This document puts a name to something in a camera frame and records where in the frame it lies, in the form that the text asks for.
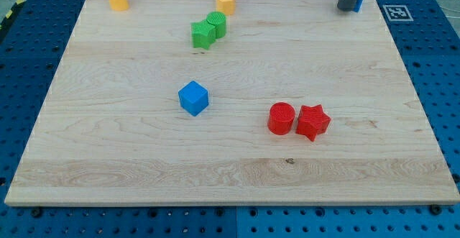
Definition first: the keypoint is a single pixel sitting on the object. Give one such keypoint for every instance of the blue cube block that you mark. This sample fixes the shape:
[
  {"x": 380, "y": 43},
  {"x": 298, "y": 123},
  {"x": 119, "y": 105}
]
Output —
[{"x": 193, "y": 98}]

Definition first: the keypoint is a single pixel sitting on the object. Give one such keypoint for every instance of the red cylinder block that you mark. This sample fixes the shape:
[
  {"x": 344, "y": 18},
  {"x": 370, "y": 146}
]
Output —
[{"x": 281, "y": 117}]

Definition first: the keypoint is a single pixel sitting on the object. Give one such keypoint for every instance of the wooden board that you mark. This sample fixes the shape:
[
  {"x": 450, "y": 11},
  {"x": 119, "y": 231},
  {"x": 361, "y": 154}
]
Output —
[{"x": 111, "y": 131}]

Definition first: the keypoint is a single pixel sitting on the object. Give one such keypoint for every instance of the green star block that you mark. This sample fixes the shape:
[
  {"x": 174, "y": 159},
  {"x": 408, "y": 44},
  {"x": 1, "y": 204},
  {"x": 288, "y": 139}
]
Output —
[{"x": 203, "y": 34}]

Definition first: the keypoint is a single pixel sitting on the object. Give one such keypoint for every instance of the red star block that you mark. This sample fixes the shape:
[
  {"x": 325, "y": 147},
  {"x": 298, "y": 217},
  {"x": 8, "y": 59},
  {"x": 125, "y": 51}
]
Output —
[{"x": 312, "y": 121}]

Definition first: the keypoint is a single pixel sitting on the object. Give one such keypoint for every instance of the green cylinder block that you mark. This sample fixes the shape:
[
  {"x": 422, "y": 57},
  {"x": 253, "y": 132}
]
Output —
[{"x": 218, "y": 20}]

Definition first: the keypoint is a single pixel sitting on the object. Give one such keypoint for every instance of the yellow hexagon block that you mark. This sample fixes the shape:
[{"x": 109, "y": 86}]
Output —
[{"x": 226, "y": 6}]

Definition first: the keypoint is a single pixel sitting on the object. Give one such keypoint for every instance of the blue triangle block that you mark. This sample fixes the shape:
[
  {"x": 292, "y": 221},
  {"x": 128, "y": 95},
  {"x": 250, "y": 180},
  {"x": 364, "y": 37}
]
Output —
[{"x": 357, "y": 6}]

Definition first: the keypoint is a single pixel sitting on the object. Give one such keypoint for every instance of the white fiducial marker tag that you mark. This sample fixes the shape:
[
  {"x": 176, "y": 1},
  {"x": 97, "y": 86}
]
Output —
[{"x": 397, "y": 13}]

